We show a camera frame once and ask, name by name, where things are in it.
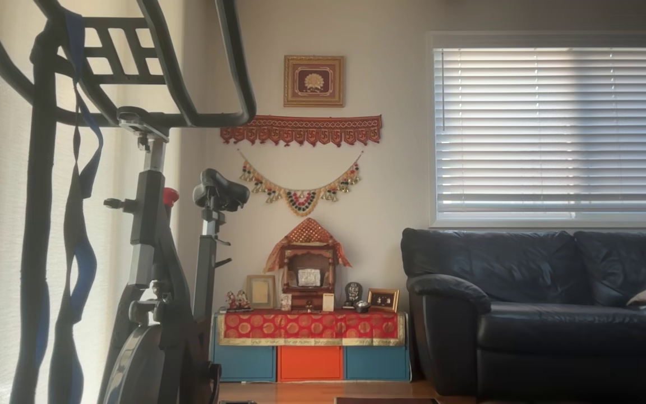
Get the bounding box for beaded gold garland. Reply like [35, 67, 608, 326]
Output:
[237, 149, 364, 217]

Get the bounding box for wooden shrine with canopy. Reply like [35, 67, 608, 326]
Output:
[263, 218, 352, 311]

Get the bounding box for dark idol statue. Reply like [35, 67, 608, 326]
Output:
[343, 282, 363, 309]

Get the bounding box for red and gold cloth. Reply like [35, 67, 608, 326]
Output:
[216, 310, 406, 346]

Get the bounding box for pair of small figurines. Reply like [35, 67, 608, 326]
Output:
[225, 290, 252, 312]

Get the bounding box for blue storage bin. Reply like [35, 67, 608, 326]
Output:
[345, 345, 409, 382]

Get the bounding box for black exercise bike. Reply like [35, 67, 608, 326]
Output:
[0, 0, 257, 404]

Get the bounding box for dark rug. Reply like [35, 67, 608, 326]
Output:
[334, 397, 441, 404]

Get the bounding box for black leather sofa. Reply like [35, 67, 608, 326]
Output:
[401, 227, 646, 400]

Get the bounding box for white window blinds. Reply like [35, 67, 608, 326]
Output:
[428, 32, 646, 228]

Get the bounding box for red embroidered wall hanging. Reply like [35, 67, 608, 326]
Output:
[220, 115, 383, 148]

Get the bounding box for pale picture frame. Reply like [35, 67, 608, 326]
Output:
[246, 274, 276, 310]

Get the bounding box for small gold picture frame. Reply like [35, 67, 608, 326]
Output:
[367, 288, 400, 313]

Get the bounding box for gold framed wall picture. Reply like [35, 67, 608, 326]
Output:
[284, 54, 345, 108]

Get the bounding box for blue and black strap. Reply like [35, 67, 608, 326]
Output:
[48, 8, 105, 404]

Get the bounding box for black hanging strap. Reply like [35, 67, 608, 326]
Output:
[9, 22, 59, 404]

